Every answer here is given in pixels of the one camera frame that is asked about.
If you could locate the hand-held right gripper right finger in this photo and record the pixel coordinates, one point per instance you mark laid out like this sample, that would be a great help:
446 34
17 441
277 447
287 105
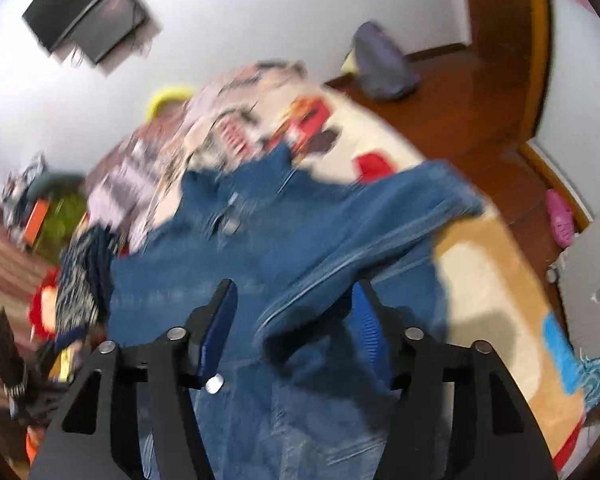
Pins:
373 341

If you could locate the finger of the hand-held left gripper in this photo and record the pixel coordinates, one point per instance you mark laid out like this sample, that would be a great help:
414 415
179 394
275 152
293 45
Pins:
4 347

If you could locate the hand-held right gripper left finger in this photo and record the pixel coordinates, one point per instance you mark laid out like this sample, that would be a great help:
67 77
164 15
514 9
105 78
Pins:
219 332

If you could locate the blue denim jeans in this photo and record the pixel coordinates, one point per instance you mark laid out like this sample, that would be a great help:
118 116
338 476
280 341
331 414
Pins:
280 240

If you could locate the red cloth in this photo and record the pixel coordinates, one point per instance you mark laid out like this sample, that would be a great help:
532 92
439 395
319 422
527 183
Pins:
42 305

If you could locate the striped brown cloth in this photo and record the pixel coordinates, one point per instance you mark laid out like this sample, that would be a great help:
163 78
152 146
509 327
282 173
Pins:
5 270

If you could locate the dark patterned garment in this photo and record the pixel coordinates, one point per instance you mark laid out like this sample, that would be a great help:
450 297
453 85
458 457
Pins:
82 280

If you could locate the orange box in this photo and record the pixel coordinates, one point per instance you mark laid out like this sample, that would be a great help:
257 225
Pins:
34 222

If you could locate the printed blanket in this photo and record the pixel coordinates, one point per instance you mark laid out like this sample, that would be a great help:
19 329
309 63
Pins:
485 275

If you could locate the green cloth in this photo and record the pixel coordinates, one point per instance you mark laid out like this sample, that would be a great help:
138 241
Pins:
65 227

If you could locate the teal cloth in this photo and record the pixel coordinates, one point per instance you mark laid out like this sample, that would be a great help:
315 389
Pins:
592 380

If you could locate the pink slipper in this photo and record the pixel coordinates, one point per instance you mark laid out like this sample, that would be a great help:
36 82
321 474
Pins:
560 217

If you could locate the white cabinet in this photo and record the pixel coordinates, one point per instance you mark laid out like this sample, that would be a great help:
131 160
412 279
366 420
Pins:
592 280

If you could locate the yellow round object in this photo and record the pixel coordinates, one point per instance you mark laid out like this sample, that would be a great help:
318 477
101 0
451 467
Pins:
167 97

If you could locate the purple bag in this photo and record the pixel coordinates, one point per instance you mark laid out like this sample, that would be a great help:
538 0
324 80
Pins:
385 67

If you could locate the wooden door frame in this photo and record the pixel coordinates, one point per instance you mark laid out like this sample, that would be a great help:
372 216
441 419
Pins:
505 45

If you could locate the black wall television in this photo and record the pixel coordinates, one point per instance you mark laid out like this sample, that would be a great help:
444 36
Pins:
82 10

